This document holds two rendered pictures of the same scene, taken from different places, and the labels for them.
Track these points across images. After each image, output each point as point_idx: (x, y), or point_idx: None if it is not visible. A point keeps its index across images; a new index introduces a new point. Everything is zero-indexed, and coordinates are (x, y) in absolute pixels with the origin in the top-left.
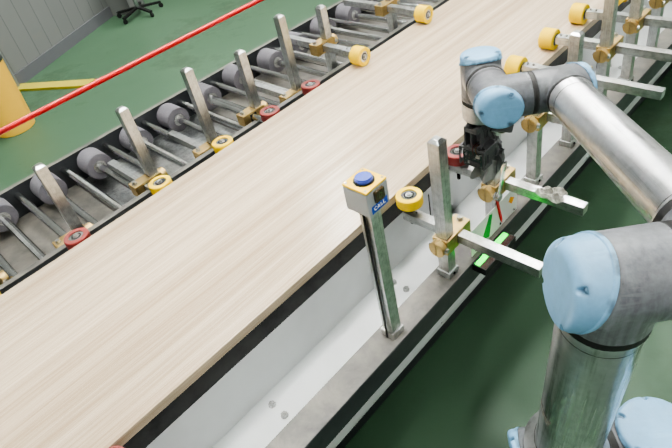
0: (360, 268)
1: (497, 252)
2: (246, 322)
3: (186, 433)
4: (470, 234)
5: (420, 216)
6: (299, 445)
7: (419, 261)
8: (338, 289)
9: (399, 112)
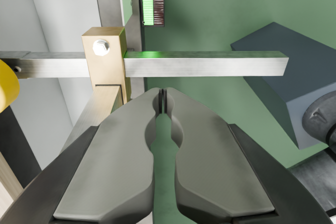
0: (44, 127)
1: (207, 76)
2: None
3: None
4: (143, 64)
5: (31, 71)
6: (148, 216)
7: (63, 26)
8: (56, 156)
9: None
